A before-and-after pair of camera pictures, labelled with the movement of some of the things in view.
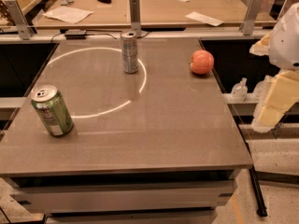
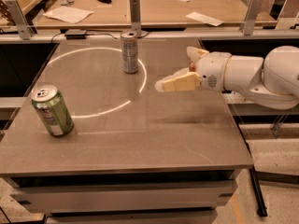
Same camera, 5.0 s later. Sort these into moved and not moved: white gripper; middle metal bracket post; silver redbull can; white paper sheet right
Moved: white gripper
Not moved: middle metal bracket post; silver redbull can; white paper sheet right
